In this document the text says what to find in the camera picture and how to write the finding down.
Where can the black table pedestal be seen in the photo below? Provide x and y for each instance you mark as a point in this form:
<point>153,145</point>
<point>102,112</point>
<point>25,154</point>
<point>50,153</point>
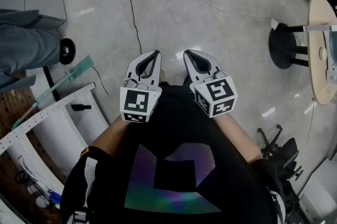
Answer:
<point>280,44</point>

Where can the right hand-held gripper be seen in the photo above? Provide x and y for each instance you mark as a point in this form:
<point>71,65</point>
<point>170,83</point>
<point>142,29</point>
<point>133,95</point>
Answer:
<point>218,94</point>

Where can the person's right forearm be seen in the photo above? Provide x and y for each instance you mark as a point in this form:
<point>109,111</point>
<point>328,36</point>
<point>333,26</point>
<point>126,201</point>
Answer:
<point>242,138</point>

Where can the small round dish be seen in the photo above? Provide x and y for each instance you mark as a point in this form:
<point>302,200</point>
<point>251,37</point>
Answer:
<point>323,53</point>

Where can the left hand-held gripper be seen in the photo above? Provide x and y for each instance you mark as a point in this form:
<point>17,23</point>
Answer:
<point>137,102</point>

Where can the white microwave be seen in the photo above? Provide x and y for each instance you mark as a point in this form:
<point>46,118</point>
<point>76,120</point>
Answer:
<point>332,44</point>

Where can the green duster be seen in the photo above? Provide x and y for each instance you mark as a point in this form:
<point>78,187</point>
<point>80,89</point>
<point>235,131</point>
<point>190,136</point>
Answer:
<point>79,66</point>

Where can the person's black printed shirt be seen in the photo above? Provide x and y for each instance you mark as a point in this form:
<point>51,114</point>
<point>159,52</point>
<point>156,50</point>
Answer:
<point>171,125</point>

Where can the black caster wheel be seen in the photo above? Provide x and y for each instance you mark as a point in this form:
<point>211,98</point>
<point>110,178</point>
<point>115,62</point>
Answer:
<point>67,50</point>

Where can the person's left forearm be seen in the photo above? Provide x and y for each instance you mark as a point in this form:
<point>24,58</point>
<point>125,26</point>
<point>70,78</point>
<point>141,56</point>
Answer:
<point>113,133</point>

